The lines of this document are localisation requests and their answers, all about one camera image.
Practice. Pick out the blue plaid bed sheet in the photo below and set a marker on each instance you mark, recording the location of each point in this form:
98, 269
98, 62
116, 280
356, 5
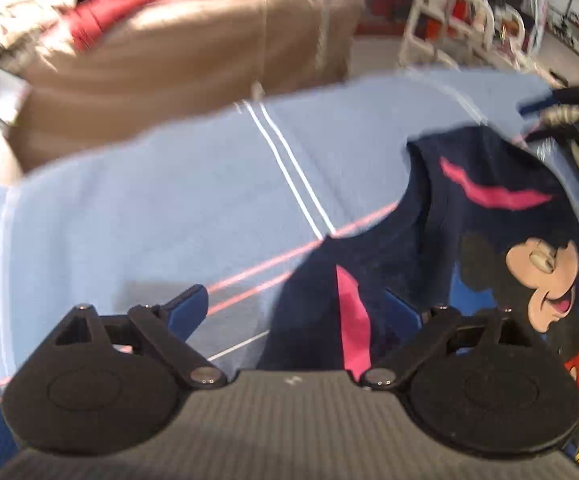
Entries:
144, 200

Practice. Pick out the red jacket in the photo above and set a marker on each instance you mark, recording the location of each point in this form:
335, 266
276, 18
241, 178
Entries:
99, 12

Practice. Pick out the navy cartoon print sweatshirt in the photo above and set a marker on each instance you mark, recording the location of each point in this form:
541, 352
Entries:
469, 240

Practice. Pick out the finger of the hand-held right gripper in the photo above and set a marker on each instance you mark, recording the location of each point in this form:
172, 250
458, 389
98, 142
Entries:
552, 135
537, 106

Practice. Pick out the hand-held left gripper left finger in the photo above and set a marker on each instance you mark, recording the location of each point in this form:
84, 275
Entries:
189, 305

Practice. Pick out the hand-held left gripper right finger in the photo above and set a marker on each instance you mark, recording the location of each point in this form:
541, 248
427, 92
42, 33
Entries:
403, 310

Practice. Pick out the white trolley cart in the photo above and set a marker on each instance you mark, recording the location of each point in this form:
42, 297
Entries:
449, 17

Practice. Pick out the pile of pale bedding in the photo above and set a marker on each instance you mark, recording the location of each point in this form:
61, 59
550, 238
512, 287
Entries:
14, 22

